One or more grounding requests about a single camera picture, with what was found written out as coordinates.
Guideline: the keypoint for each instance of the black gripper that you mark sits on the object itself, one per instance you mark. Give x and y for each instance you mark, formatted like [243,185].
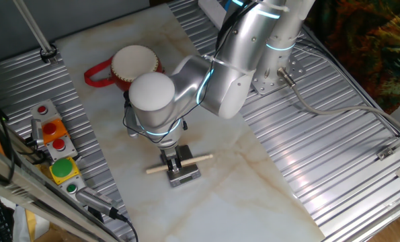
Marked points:
[172,152]

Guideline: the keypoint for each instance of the wooden drumstick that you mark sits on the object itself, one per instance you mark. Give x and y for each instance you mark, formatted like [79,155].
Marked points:
[196,159]

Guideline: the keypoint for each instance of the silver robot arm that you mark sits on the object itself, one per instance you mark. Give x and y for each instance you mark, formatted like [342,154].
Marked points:
[240,43]

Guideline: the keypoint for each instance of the red drum with white head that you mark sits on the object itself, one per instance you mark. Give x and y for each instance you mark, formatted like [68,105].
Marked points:
[132,62]

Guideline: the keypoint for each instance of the silver digital kitchen scale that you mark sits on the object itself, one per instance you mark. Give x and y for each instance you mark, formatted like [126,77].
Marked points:
[186,178]

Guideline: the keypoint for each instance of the grey box small green button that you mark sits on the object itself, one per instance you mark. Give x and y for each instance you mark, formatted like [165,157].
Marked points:
[71,188]

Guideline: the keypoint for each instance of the yellow box green mushroom button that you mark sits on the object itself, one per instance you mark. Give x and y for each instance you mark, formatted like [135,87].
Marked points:
[62,168]

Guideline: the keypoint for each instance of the grey box red button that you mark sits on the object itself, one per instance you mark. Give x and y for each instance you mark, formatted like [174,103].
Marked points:
[42,109]
[59,144]

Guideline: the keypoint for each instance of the orange box red button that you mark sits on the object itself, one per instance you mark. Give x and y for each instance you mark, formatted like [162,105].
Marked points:
[50,128]

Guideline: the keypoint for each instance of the white power strip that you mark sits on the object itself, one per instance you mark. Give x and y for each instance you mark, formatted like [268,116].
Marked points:
[211,11]

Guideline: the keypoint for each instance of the white and yellow bag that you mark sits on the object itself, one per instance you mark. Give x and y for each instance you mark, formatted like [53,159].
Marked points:
[28,225]

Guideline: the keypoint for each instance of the black pole clamp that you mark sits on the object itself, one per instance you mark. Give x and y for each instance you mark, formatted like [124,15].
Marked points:
[48,53]

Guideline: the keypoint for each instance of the blue and white device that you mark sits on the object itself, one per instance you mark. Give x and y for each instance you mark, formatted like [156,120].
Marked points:
[233,2]

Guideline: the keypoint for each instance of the metal support pole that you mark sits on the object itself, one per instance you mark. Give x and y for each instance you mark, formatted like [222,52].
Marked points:
[35,28]

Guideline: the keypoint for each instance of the colourful patterned cloth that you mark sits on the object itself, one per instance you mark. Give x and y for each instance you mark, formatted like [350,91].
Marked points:
[371,43]

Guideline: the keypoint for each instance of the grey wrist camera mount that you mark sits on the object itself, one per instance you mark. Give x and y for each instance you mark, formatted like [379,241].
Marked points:
[131,121]

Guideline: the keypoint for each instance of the silver depth camera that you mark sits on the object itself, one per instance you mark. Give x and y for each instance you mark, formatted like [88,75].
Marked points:
[95,201]
[36,131]

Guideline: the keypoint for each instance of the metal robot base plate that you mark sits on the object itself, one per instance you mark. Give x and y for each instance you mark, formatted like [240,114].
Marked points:
[270,84]

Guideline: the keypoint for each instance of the aluminium frame bar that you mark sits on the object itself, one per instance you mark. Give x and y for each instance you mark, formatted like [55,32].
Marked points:
[25,191]

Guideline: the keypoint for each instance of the metal corner bracket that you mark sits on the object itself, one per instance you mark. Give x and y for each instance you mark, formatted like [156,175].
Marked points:
[393,148]

